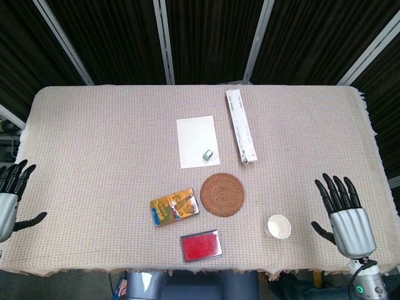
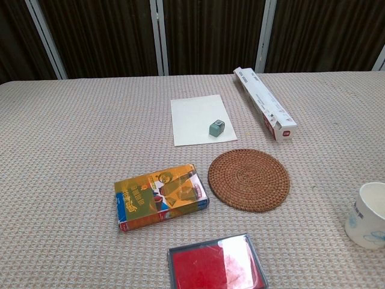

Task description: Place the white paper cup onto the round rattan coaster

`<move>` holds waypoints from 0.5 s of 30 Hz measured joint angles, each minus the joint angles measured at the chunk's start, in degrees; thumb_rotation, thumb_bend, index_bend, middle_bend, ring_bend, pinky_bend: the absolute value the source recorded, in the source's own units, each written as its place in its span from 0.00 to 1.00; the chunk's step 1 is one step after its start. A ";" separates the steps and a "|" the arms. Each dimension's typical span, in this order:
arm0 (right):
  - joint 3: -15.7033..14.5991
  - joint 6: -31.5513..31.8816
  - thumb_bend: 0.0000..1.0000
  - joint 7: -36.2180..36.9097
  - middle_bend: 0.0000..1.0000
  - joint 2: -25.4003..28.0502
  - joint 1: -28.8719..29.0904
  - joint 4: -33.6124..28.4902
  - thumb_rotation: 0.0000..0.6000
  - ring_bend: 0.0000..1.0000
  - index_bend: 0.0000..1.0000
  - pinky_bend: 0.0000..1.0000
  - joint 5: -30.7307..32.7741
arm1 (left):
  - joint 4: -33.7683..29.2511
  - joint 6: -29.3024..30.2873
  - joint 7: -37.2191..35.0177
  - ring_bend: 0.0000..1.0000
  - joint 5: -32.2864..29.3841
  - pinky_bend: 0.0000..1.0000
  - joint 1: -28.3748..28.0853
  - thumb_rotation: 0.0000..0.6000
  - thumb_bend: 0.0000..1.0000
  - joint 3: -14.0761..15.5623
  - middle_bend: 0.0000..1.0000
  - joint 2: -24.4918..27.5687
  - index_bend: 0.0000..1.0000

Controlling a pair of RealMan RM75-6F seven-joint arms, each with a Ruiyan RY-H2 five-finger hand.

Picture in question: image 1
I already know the black pleated curtain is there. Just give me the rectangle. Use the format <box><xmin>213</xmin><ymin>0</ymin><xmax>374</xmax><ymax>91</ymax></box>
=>
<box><xmin>0</xmin><ymin>0</ymin><xmax>400</xmax><ymax>182</ymax></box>

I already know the beige woven tablecloth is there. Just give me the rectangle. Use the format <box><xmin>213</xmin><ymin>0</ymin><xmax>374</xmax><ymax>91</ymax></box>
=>
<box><xmin>0</xmin><ymin>84</ymin><xmax>392</xmax><ymax>282</ymax></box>

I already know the white paper sheet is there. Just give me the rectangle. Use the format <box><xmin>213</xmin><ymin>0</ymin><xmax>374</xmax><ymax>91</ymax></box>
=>
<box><xmin>176</xmin><ymin>115</ymin><xmax>221</xmax><ymax>170</ymax></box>

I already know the long white cardboard box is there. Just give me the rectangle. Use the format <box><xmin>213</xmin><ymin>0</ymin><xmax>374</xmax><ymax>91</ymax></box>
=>
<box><xmin>225</xmin><ymin>88</ymin><xmax>258</xmax><ymax>166</ymax></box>

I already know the round woven rattan coaster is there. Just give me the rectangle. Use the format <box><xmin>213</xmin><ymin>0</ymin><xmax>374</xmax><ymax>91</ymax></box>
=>
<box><xmin>199</xmin><ymin>172</ymin><xmax>246</xmax><ymax>218</ymax></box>

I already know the black cable on right wrist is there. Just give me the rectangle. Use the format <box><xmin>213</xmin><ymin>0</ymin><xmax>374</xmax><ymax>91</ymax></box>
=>
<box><xmin>349</xmin><ymin>256</ymin><xmax>376</xmax><ymax>300</ymax></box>

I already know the small white paper cup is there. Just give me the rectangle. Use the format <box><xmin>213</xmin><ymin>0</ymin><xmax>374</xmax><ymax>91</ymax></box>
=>
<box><xmin>264</xmin><ymin>214</ymin><xmax>292</xmax><ymax>241</ymax></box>

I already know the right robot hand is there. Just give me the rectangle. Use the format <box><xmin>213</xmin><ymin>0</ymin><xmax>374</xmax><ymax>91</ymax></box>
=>
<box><xmin>311</xmin><ymin>172</ymin><xmax>378</xmax><ymax>259</ymax></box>

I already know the grey robot torso base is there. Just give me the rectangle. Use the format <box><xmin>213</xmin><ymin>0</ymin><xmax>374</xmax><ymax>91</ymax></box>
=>
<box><xmin>124</xmin><ymin>269</ymin><xmax>261</xmax><ymax>300</ymax></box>

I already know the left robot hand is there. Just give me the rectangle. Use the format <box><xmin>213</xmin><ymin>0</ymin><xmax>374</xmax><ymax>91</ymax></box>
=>
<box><xmin>0</xmin><ymin>159</ymin><xmax>48</xmax><ymax>243</ymax></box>

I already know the grey metal frame post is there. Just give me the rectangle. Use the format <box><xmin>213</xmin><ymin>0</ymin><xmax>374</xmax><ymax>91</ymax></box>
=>
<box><xmin>32</xmin><ymin>0</ymin><xmax>95</xmax><ymax>86</ymax></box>
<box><xmin>152</xmin><ymin>0</ymin><xmax>176</xmax><ymax>85</ymax></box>
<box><xmin>336</xmin><ymin>9</ymin><xmax>400</xmax><ymax>86</ymax></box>
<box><xmin>0</xmin><ymin>103</ymin><xmax>27</xmax><ymax>130</ymax></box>
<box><xmin>242</xmin><ymin>0</ymin><xmax>276</xmax><ymax>84</ymax></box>

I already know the red ink stamp pad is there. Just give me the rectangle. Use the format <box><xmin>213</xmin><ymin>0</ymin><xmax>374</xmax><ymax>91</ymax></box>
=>
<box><xmin>179</xmin><ymin>229</ymin><xmax>224</xmax><ymax>263</ymax></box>

